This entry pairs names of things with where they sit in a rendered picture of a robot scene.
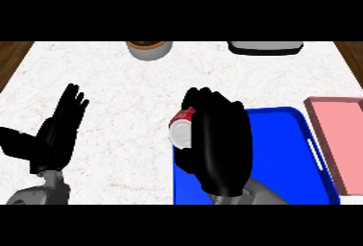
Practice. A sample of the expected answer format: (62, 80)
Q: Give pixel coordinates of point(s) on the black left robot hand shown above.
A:
(54, 137)

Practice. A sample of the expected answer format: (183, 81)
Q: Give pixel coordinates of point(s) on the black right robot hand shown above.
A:
(222, 141)

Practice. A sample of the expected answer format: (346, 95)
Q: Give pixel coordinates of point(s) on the red can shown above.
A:
(182, 129)

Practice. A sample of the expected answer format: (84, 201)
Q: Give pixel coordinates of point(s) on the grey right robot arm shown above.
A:
(250, 193)

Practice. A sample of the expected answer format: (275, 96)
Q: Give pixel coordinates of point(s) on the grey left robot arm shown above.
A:
(43, 190)

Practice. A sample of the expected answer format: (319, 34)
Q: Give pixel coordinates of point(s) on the blue tray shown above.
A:
(284, 153)

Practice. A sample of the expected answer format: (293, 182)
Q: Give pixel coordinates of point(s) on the pink cardboard box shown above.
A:
(343, 141)

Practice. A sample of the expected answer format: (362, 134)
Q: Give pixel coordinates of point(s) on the black and grey appliance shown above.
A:
(266, 47)

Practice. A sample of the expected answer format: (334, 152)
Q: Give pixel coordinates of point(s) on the grey plant pot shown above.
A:
(149, 49)

